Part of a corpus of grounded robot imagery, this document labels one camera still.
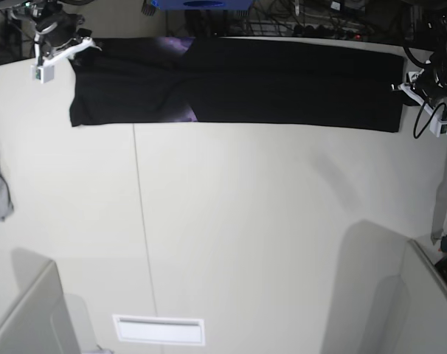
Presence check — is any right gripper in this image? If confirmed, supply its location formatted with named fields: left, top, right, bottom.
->
left=35, top=10, right=101, bottom=63

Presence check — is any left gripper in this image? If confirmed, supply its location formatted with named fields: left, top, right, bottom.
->
left=390, top=55, right=447, bottom=107

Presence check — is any black T-shirt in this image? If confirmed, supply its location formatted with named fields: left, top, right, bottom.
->
left=69, top=37, right=404, bottom=133

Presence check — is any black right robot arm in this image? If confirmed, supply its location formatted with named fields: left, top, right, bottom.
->
left=8, top=1, right=96, bottom=67

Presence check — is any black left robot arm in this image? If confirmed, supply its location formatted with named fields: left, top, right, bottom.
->
left=391, top=1, right=447, bottom=108

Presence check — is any blue box at top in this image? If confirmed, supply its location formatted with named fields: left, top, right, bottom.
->
left=150, top=0, right=253, bottom=11

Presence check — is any black power strip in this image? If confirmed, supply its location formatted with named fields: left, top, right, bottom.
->
left=292, top=24, right=363, bottom=41

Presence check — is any white partition panel right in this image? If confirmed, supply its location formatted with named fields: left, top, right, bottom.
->
left=396, top=240, right=447, bottom=353

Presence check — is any white partition panel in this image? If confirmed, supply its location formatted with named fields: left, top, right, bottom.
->
left=396, top=240, right=447, bottom=353
left=0, top=260, right=81, bottom=353

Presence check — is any white partition panel left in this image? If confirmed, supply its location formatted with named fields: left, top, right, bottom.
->
left=0, top=260, right=81, bottom=353

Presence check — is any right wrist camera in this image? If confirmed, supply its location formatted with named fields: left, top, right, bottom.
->
left=30, top=65, right=55, bottom=84

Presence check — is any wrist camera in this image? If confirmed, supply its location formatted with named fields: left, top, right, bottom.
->
left=429, top=117, right=447, bottom=137
left=30, top=65, right=55, bottom=84

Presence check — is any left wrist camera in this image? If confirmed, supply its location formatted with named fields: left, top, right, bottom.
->
left=429, top=117, right=447, bottom=137

